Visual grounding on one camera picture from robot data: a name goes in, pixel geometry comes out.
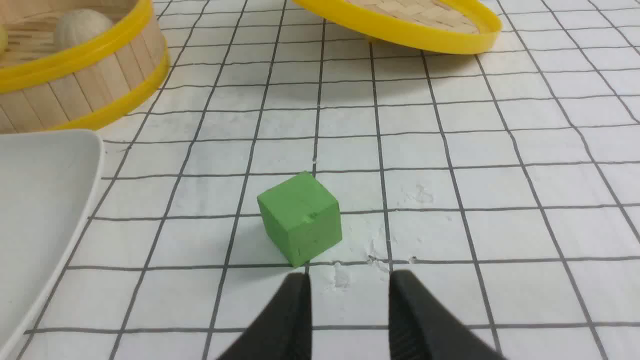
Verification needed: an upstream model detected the white square plate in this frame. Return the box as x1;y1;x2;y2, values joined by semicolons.
0;129;105;360

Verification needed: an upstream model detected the green foam cube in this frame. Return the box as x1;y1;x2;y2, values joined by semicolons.
257;171;343;268

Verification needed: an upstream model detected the bamboo steamer lid yellow rim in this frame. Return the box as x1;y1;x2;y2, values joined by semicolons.
297;0;502;55

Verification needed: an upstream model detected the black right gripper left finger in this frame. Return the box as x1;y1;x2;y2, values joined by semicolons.
219;272;313;360

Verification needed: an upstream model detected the beige steamed bun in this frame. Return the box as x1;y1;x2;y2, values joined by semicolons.
53;8;114;51

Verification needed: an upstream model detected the bamboo steamer basket yellow rim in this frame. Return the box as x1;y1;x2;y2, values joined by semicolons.
0;0;170;134

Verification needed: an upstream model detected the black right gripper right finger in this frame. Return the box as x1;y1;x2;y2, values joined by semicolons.
388;270;505;360

